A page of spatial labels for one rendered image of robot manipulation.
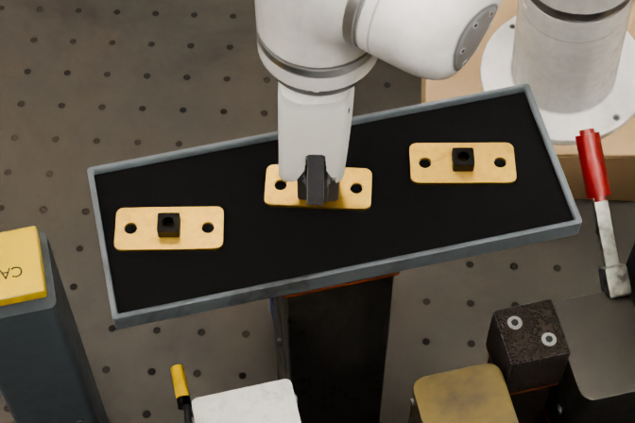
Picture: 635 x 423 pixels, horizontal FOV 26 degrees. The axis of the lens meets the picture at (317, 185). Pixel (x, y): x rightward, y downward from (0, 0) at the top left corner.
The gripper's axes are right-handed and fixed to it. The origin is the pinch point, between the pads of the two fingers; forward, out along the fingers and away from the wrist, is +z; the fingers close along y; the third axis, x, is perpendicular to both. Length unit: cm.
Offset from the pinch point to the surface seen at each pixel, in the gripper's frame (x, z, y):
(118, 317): -14.3, 2.2, 12.4
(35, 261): -21.4, 2.7, 7.7
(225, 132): -13, 49, -36
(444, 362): 14, 49, -7
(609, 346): 23.9, 10.8, 8.8
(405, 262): 7.0, 2.7, 6.4
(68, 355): -20.0, 13.4, 10.6
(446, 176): 10.1, 2.4, -1.5
